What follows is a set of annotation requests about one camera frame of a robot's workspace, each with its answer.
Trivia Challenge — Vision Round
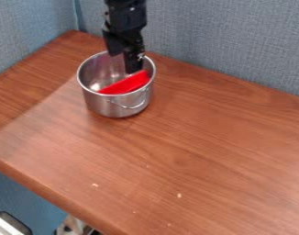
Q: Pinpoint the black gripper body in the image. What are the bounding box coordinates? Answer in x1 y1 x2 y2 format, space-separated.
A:
102 0 147 37

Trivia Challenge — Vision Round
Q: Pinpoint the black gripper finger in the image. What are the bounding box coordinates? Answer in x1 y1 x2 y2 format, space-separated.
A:
123 29 145 74
103 30 125 56

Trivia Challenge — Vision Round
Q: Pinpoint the metal pot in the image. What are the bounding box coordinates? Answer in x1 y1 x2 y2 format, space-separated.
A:
77 51 158 118

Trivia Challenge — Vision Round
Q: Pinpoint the red plastic block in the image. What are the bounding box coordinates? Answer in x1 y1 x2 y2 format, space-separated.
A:
98 70 150 95

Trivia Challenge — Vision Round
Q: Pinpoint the white object under table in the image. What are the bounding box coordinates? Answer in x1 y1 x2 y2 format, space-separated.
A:
53 215 102 235

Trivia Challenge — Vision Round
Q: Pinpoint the grey object under table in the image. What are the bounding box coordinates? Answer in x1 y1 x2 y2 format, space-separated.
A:
0 211 34 235

